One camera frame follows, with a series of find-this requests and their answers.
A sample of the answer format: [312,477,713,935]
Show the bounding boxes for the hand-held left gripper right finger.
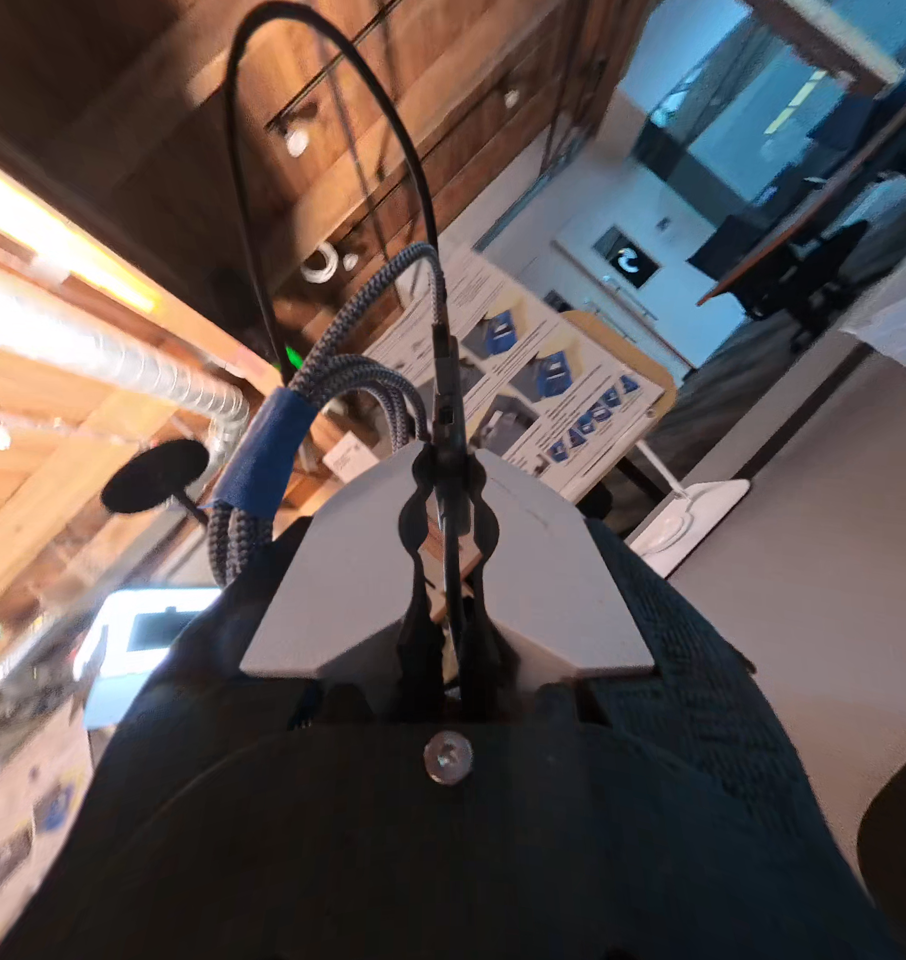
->
[459,447,656,710]

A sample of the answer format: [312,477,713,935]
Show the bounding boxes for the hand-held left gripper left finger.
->
[239,441,444,708]

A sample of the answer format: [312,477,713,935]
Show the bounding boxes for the grey braided usb cable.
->
[207,243,475,699]

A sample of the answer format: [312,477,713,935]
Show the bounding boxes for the blue tape band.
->
[214,390,320,507]

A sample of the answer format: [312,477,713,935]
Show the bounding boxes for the white board stand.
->
[624,438,751,580]

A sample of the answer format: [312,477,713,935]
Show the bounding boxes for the instruction poster board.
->
[363,243,679,504]

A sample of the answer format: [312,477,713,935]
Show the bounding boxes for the black round disc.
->
[100,438,212,526]

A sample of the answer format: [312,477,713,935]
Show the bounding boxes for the black phone sign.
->
[594,225,661,291]

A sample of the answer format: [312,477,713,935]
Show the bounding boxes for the black office chair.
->
[745,221,870,354]

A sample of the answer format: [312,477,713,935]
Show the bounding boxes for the white track spotlight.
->
[276,101,320,160]

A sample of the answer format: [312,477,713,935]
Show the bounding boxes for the long ceiling light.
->
[0,150,161,316]

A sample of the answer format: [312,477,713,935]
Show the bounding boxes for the silver ventilation duct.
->
[18,292,251,481]

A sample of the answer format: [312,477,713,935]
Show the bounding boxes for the thin black cable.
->
[224,0,440,376]

